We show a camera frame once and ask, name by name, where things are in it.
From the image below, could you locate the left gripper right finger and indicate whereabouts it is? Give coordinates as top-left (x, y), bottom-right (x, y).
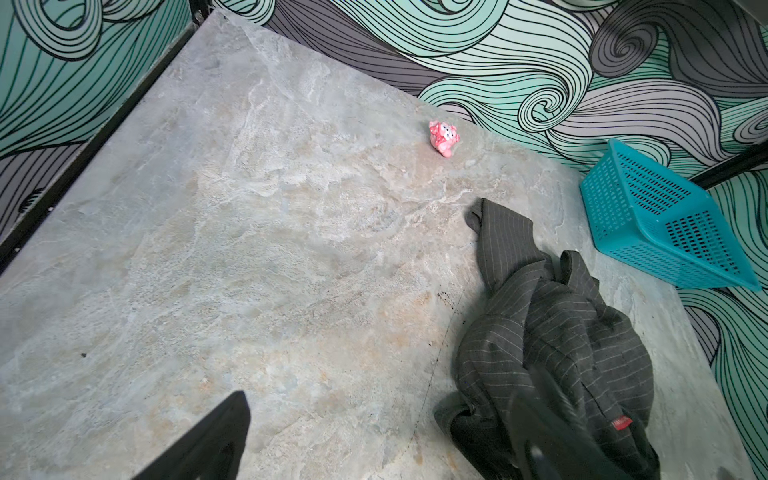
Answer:
top-left (507, 366), bottom-right (629, 479)

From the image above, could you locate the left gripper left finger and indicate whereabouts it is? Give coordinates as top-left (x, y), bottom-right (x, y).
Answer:
top-left (134, 390), bottom-right (251, 479)

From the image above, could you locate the dark pinstriped long sleeve shirt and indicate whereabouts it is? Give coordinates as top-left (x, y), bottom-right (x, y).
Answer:
top-left (435, 198), bottom-right (660, 479)

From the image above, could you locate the teal plastic basket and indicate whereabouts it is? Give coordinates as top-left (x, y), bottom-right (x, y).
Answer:
top-left (580, 139), bottom-right (761, 291)

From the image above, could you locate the pink toy figure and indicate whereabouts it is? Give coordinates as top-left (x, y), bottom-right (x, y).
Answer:
top-left (429, 121), bottom-right (460, 158)

